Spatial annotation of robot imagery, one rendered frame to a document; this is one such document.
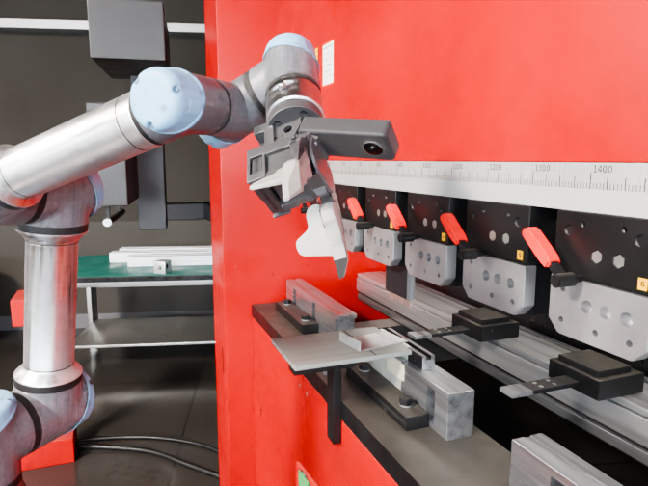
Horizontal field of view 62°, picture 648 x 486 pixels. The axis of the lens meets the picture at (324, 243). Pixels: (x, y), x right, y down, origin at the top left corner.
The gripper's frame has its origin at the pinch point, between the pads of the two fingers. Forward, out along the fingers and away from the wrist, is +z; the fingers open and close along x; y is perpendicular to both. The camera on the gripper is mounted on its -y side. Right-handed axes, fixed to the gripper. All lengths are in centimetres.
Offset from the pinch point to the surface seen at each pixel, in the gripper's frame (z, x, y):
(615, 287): 1.8, -22.7, -28.8
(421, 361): -13, -64, 2
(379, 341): -20, -66, 11
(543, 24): -31.1, -7.9, -31.6
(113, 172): -107, -61, 95
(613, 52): -19.0, -5.8, -35.8
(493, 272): -11.4, -34.1, -16.1
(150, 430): -66, -192, 168
